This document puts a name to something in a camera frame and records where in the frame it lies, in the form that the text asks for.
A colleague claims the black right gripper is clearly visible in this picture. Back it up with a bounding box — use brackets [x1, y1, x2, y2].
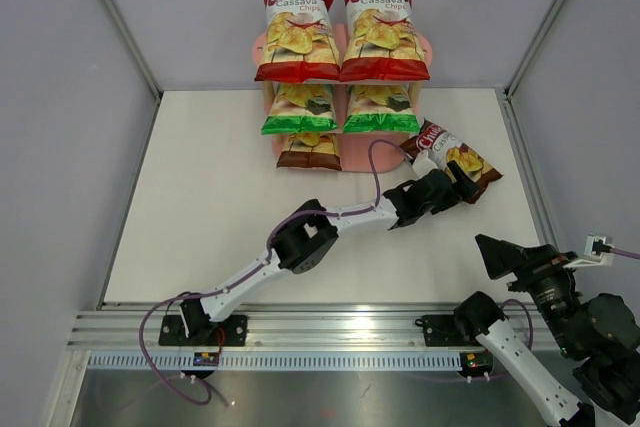
[476, 232, 584, 353]

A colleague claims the brown Chuba chips bag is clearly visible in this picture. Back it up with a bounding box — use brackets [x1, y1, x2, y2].
[400, 120, 502, 204]
[276, 132, 342, 171]

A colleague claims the green Chuba chips bag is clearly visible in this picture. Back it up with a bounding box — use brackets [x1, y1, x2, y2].
[261, 83, 338, 135]
[343, 84, 420, 134]

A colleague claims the red Chuba chips bag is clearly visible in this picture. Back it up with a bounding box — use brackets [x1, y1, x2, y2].
[255, 0, 340, 84]
[340, 0, 430, 83]

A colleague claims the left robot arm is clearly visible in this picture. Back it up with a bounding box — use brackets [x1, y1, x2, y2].
[179, 161, 480, 346]

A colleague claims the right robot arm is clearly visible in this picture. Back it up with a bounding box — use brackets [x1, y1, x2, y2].
[453, 234, 639, 426]

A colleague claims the pink three-tier shelf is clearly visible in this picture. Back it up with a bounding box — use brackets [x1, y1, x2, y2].
[252, 23, 433, 173]

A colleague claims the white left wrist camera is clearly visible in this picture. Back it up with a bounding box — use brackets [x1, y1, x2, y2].
[412, 150, 440, 178]

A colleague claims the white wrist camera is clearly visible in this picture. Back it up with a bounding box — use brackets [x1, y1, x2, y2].
[412, 150, 440, 178]
[568, 233, 614, 269]

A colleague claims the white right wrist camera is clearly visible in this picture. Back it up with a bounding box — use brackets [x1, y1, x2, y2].
[568, 233, 614, 269]

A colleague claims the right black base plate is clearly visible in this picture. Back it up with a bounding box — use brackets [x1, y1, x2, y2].
[414, 314, 480, 347]

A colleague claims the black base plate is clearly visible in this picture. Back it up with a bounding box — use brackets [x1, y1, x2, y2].
[158, 315, 248, 347]
[414, 314, 480, 347]

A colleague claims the aluminium mounting rail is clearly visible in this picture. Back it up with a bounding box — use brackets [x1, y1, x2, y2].
[67, 302, 611, 352]

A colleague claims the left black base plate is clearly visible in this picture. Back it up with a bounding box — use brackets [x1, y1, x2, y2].
[158, 315, 248, 347]

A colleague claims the white slotted cable duct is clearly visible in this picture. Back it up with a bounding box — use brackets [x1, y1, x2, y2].
[87, 350, 464, 372]

